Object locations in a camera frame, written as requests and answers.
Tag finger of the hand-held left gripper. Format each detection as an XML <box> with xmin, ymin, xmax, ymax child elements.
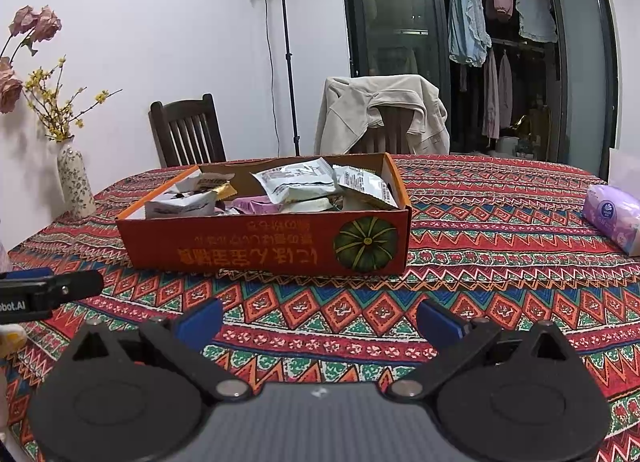
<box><xmin>30</xmin><ymin>270</ymin><xmax>105</xmax><ymax>304</ymax></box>
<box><xmin>0</xmin><ymin>267</ymin><xmax>55</xmax><ymax>283</ymax></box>

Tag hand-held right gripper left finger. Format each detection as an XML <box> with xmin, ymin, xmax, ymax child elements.
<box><xmin>62</xmin><ymin>298</ymin><xmax>253</xmax><ymax>402</ymax></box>

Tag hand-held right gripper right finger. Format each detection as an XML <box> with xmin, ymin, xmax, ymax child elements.
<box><xmin>389</xmin><ymin>299</ymin><xmax>581</xmax><ymax>402</ymax></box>

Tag orange cardboard box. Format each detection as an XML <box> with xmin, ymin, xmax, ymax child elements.
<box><xmin>116</xmin><ymin>152</ymin><xmax>412</xmax><ymax>277</ymax></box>

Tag brown gold snack packet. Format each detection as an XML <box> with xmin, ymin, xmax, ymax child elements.
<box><xmin>194</xmin><ymin>172</ymin><xmax>238</xmax><ymax>202</ymax></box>

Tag pale green snack packet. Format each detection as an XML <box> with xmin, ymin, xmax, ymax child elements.
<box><xmin>284</xmin><ymin>197</ymin><xmax>337</xmax><ymax>214</ymax></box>

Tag large grey white snack packet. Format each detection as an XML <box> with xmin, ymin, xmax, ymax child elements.
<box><xmin>251</xmin><ymin>157</ymin><xmax>342</xmax><ymax>205</ymax></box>

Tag person's left hand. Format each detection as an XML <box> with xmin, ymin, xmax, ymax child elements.
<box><xmin>0</xmin><ymin>324</ymin><xmax>28</xmax><ymax>359</ymax></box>

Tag red patterned tablecloth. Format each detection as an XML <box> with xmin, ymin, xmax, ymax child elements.
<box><xmin>0</xmin><ymin>152</ymin><xmax>640</xmax><ymax>462</ymax></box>

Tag floral ceramic vase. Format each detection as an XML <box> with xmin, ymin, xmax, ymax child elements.
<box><xmin>56</xmin><ymin>137</ymin><xmax>97</xmax><ymax>222</ymax></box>

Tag yellow flower branches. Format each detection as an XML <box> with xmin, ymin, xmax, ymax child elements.
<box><xmin>22</xmin><ymin>56</ymin><xmax>123</xmax><ymax>143</ymax></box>

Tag dark wooden chair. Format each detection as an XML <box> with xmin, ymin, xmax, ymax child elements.
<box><xmin>352</xmin><ymin>107</ymin><xmax>416</xmax><ymax>155</ymax></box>
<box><xmin>149</xmin><ymin>93</ymin><xmax>227</xmax><ymax>169</ymax></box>

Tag purple tissue pack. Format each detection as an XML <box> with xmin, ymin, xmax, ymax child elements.
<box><xmin>581</xmin><ymin>183</ymin><xmax>640</xmax><ymax>258</ymax></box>

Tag beige jacket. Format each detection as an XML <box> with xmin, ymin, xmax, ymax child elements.
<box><xmin>314</xmin><ymin>74</ymin><xmax>451</xmax><ymax>157</ymax></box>

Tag long pale hanging garments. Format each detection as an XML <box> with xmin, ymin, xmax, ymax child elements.
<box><xmin>481</xmin><ymin>47</ymin><xmax>515</xmax><ymax>140</ymax></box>

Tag pale plastic bag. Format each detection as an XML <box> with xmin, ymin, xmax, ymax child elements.
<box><xmin>607</xmin><ymin>147</ymin><xmax>640</xmax><ymax>188</ymax></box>

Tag pink artificial flowers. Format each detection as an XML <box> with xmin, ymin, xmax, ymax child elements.
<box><xmin>0</xmin><ymin>4</ymin><xmax>63</xmax><ymax>115</ymax></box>

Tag light blue hanging shirt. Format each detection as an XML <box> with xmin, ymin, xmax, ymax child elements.
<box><xmin>447</xmin><ymin>0</ymin><xmax>493</xmax><ymax>68</ymax></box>

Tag white hanging garment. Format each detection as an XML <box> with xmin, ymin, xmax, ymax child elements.
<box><xmin>514</xmin><ymin>0</ymin><xmax>558</xmax><ymax>44</ymax></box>

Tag dark framed glass door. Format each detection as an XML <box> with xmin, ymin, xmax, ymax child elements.
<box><xmin>338</xmin><ymin>0</ymin><xmax>621</xmax><ymax>178</ymax></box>

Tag black light cable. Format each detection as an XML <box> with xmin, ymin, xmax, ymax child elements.
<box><xmin>270</xmin><ymin>0</ymin><xmax>288</xmax><ymax>155</ymax></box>

